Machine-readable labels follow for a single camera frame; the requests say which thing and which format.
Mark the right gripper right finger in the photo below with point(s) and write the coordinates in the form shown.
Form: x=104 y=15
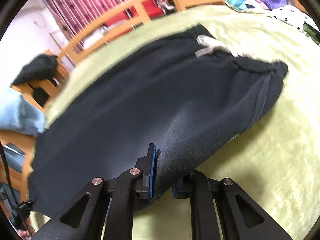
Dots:
x=223 y=210

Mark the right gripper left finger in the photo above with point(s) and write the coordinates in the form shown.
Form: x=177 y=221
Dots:
x=103 y=209

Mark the black pants with white stripe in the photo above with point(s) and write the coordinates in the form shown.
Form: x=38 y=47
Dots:
x=218 y=95

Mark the person left hand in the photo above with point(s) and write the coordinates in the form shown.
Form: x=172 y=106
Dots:
x=26 y=234

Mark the green plush bed blanket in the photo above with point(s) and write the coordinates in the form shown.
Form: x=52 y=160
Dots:
x=166 y=218

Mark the light blue fleece blanket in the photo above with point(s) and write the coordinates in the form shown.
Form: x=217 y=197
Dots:
x=18 y=115

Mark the black garment on bedpost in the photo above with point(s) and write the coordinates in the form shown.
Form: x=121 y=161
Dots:
x=42 y=67

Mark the white floral pillow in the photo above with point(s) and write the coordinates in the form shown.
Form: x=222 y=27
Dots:
x=292 y=16

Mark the left red chair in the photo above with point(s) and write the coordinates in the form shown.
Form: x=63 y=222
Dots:
x=115 y=21

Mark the red chair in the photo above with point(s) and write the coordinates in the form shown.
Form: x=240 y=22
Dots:
x=115 y=21
x=152 y=9

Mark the geometric pattern pillow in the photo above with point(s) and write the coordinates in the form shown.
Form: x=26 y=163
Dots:
x=249 y=6

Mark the right red chair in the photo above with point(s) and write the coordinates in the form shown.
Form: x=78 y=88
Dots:
x=152 y=9

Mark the wooden bed frame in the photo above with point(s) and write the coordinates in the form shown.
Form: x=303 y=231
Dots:
x=267 y=152

